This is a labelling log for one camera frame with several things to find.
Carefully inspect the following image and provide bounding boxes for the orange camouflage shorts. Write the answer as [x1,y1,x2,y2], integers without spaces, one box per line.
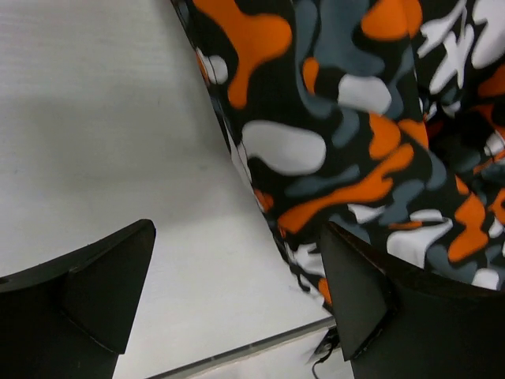
[173,1,504,309]

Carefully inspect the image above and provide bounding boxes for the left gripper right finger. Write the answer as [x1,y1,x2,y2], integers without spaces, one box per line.
[319,223,504,379]

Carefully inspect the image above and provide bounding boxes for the aluminium front rail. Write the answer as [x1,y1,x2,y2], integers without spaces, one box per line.
[151,317,335,379]

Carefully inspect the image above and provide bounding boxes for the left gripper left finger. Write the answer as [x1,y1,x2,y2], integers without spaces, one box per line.
[1,220,156,378]

